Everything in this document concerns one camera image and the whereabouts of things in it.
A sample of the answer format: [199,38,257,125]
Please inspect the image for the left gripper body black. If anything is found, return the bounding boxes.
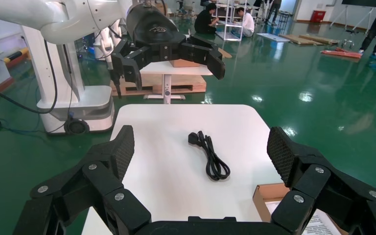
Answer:
[125,2,188,62]

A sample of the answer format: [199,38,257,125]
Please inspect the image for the wooden pallet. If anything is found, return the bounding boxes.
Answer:
[110,73,208,96]

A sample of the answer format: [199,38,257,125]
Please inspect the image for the red flat object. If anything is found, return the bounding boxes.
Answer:
[320,47,363,60]

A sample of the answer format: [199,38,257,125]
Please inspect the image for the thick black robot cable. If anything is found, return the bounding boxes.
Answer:
[0,39,59,115]

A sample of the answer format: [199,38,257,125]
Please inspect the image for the seated person in black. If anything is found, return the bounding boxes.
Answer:
[193,2,220,35]

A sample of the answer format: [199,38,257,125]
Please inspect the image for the seated person in white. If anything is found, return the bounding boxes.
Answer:
[231,7,256,38]

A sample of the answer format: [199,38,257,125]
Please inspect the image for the white robot body with base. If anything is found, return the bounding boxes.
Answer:
[21,25,116,136]

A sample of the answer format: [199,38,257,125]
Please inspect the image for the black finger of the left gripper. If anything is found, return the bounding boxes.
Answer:
[111,38,162,92]
[179,34,226,80]

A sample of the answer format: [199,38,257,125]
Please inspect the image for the small cardboard box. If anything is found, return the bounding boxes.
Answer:
[169,59,202,69]

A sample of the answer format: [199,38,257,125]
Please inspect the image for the white flat board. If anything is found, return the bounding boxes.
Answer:
[256,32,291,43]

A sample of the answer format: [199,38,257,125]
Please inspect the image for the white shelf frame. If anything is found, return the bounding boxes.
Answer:
[213,0,244,42]

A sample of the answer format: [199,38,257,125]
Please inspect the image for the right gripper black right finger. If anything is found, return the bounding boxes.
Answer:
[266,126,376,235]

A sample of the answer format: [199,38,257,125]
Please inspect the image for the brown flat board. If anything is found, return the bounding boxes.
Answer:
[279,34,325,46]
[299,33,340,45]

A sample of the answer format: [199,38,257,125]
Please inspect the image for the brown cardboard box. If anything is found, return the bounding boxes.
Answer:
[252,183,349,235]

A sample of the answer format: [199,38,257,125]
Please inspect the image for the white side table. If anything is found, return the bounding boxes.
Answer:
[139,61,213,105]

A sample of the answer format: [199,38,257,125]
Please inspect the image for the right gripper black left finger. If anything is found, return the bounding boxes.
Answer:
[13,124,152,235]

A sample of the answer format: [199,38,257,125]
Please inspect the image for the screen stand with legs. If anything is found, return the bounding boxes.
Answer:
[330,0,376,33]

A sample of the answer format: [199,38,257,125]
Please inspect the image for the red box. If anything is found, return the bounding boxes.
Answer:
[310,10,327,24]

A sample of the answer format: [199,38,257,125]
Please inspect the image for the yellow black barrier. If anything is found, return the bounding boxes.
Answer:
[3,47,30,65]

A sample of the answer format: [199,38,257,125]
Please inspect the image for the black power cable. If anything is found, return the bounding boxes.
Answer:
[188,130,231,182]

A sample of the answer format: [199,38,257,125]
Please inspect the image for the standing person dark clothes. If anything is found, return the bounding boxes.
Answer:
[265,0,282,25]

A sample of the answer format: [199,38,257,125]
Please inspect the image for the printed paper sheet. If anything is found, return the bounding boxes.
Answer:
[265,201,342,235]

